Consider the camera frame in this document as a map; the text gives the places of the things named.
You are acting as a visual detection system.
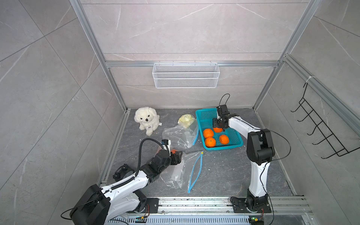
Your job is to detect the orange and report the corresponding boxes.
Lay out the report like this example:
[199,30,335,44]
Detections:
[213,127,224,133]

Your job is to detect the orange two bag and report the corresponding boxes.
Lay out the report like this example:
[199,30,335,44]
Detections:
[202,128,214,139]

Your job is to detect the orange three bag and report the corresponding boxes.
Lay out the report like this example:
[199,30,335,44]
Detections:
[219,135,230,145]

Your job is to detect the orange one bag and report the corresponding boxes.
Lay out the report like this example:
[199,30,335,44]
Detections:
[205,137,216,148]

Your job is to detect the clear zip bag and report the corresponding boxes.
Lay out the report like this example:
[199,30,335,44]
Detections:
[160,151,203,193]
[162,121,199,154]

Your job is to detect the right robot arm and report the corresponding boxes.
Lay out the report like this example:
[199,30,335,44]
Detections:
[213,105,275,213]

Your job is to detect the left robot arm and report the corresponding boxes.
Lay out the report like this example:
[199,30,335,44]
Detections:
[67,139,183,225]

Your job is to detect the teal plastic basket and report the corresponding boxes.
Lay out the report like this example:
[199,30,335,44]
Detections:
[196,108,244,151]

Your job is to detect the yellow tissue packet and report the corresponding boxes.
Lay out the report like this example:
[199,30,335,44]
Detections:
[178,114,196,128]

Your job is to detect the white plush dog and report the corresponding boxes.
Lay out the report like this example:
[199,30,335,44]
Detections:
[134,107,162,137]

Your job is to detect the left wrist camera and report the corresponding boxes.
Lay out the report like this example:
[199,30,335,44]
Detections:
[161,139,170,150]

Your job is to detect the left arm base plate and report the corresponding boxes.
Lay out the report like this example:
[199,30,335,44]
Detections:
[134,198,159,214]

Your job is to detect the white wire wall basket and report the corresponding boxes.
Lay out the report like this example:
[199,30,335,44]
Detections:
[152,62,220,89]

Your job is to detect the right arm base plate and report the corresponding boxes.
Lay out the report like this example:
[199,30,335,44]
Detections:
[230,196,272,213]

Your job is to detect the aluminium rail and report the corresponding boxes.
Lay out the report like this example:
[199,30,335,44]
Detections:
[81,196,313,217]

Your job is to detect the black wire hook rack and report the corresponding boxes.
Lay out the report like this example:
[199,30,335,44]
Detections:
[291,83,360,159]

